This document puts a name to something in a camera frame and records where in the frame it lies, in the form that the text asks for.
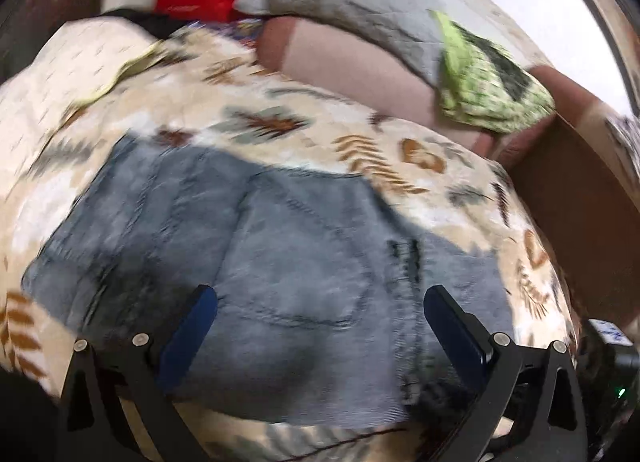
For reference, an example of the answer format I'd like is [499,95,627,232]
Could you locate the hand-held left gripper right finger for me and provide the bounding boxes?
[423,285,589,462]

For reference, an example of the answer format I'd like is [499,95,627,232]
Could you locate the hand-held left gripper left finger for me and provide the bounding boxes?
[59,284,219,462]

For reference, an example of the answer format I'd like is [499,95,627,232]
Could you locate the blue denim pants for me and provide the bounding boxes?
[22,134,516,430]

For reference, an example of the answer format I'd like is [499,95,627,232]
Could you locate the brown board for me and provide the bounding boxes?
[505,114,640,328]

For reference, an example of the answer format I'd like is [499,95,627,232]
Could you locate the leaf printed blanket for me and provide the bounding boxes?
[0,17,581,462]

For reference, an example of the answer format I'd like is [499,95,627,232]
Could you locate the green patterned cloth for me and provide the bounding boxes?
[432,9,556,135]

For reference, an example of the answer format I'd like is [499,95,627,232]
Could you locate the grey and white cloth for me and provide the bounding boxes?
[607,114,640,168]

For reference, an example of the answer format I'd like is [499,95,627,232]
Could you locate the pink and brown bolster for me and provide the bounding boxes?
[487,64,640,163]
[257,16,496,153]

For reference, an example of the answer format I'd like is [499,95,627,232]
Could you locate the dark grey cloth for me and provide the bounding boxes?
[480,39,533,93]

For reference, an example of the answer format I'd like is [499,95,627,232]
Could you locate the white printed pillowcase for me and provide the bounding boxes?
[0,18,166,110]

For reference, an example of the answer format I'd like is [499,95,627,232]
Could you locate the colourful packets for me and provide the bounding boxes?
[200,17,266,43]

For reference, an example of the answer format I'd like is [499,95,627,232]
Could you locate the black cloth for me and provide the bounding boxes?
[97,8,176,40]

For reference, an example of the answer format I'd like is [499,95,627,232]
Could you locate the dark wardrobe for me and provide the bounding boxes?
[0,0,108,83]

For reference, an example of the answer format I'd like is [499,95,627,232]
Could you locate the grey quilted pillow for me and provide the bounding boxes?
[234,0,446,88]

